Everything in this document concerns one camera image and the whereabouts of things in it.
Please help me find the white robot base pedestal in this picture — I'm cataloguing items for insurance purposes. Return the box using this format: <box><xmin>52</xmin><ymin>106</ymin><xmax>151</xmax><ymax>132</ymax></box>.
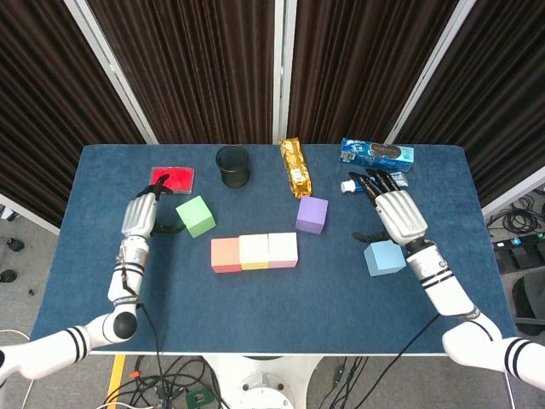
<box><xmin>204</xmin><ymin>354</ymin><xmax>320</xmax><ymax>409</ymax></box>

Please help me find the blue table cloth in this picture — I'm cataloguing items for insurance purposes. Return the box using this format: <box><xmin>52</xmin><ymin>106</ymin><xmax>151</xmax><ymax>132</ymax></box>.
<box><xmin>27</xmin><ymin>143</ymin><xmax>515</xmax><ymax>354</ymax></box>

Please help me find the purple foam cube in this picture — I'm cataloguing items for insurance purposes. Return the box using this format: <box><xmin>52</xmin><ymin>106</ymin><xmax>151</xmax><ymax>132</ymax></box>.
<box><xmin>295</xmin><ymin>196</ymin><xmax>330</xmax><ymax>235</ymax></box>

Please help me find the black floor cable tangle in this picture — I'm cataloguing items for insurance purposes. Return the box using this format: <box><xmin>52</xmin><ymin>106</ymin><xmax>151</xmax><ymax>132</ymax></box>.
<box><xmin>485</xmin><ymin>195</ymin><xmax>545</xmax><ymax>239</ymax></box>
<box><xmin>317</xmin><ymin>355</ymin><xmax>376</xmax><ymax>409</ymax></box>
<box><xmin>104</xmin><ymin>355</ymin><xmax>225</xmax><ymax>409</ymax></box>

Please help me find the dark pleated partition panel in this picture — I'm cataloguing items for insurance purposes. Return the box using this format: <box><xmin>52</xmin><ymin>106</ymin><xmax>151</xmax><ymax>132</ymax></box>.
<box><xmin>284</xmin><ymin>0</ymin><xmax>473</xmax><ymax>146</ymax></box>
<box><xmin>63</xmin><ymin>0</ymin><xmax>285</xmax><ymax>146</ymax></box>
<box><xmin>0</xmin><ymin>0</ymin><xmax>158</xmax><ymax>235</ymax></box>
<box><xmin>385</xmin><ymin>0</ymin><xmax>545</xmax><ymax>218</ymax></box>

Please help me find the green circuit board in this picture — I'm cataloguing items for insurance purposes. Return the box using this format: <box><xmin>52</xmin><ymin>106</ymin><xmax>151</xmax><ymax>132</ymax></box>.
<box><xmin>186</xmin><ymin>388</ymin><xmax>213</xmax><ymax>409</ymax></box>

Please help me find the light blue foam cube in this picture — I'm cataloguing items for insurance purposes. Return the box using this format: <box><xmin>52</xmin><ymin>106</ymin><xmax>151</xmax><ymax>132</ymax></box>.
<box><xmin>363</xmin><ymin>239</ymin><xmax>406</xmax><ymax>278</ymax></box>

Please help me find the green foam cube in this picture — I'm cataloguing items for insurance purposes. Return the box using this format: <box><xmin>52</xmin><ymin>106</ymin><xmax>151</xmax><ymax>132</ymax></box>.
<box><xmin>175</xmin><ymin>195</ymin><xmax>217</xmax><ymax>239</ymax></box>

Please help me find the black mesh pen holder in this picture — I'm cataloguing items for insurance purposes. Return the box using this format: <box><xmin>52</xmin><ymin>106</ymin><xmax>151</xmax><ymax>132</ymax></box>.
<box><xmin>215</xmin><ymin>145</ymin><xmax>250</xmax><ymax>189</ymax></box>

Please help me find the white blue toothpaste tube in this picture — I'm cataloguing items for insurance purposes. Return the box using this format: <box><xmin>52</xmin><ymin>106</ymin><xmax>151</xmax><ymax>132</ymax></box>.
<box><xmin>340</xmin><ymin>171</ymin><xmax>409</xmax><ymax>193</ymax></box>

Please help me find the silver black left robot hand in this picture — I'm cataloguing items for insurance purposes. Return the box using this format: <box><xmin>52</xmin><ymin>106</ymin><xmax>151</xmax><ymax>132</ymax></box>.
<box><xmin>120</xmin><ymin>172</ymin><xmax>187</xmax><ymax>238</ymax></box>

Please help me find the red foam cube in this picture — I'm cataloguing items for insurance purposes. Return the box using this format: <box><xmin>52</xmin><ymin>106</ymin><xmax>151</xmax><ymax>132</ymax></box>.
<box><xmin>210</xmin><ymin>236</ymin><xmax>243</xmax><ymax>274</ymax></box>

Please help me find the red ink pad case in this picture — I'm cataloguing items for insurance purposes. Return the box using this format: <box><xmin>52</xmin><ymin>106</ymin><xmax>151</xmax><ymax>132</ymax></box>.
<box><xmin>146</xmin><ymin>166</ymin><xmax>196</xmax><ymax>196</ymax></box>

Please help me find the pink foam cube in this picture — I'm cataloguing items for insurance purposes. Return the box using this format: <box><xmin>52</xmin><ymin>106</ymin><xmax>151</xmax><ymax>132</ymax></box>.
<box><xmin>267</xmin><ymin>231</ymin><xmax>299</xmax><ymax>269</ymax></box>

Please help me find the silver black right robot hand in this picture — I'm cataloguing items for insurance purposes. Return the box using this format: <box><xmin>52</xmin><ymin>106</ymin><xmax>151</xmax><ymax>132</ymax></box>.
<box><xmin>347</xmin><ymin>167</ymin><xmax>428</xmax><ymax>247</ymax></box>

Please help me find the yellow foam cube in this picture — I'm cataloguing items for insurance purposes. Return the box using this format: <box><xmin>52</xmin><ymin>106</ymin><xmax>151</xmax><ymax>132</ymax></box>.
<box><xmin>238</xmin><ymin>233</ymin><xmax>271</xmax><ymax>271</ymax></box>

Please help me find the blue cookie box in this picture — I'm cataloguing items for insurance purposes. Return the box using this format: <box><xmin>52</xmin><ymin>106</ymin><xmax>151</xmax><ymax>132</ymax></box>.
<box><xmin>339</xmin><ymin>136</ymin><xmax>416</xmax><ymax>174</ymax></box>

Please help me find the gold foil snack packet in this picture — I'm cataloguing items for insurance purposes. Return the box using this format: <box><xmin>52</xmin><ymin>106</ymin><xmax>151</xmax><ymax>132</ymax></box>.
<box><xmin>278</xmin><ymin>137</ymin><xmax>314</xmax><ymax>199</ymax></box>

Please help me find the yellow floor tape strip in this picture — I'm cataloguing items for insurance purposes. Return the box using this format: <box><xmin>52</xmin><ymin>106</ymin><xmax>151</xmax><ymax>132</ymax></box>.
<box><xmin>106</xmin><ymin>354</ymin><xmax>128</xmax><ymax>400</ymax></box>

